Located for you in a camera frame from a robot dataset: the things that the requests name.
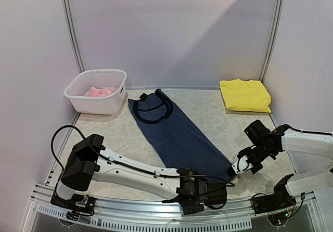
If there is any navy blue tank top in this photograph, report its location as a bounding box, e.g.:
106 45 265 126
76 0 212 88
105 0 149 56
128 89 233 183

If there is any pink garment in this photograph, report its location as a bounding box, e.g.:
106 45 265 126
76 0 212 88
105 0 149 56
84 87 118 97

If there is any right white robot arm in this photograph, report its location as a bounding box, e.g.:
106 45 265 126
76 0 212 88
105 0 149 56
231 120 332 209

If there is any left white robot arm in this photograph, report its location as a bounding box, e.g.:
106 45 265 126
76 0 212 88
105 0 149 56
50 125 233 218

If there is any white plastic laundry basket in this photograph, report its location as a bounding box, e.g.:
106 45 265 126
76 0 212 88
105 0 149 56
64 69 127 115

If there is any folded yellow shirt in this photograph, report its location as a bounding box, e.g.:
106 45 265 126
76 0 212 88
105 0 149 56
220 79 272 113

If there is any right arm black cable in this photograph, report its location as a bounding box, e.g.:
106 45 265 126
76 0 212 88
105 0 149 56
236 145 257 173

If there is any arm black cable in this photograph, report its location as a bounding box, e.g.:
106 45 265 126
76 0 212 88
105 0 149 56
50 124 236 188
236 145 257 173

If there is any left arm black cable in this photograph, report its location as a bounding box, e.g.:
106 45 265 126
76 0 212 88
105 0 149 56
50 124 236 188

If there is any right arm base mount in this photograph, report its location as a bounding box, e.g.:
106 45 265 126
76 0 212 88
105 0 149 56
250 183 297 214

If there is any aluminium front rail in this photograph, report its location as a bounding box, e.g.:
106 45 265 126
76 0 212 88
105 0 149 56
23 184 325 231

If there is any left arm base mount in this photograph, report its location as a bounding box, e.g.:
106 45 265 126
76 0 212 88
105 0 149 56
50 192 96 216

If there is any right aluminium frame post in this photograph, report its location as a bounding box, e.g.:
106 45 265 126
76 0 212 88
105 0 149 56
259 0 284 83

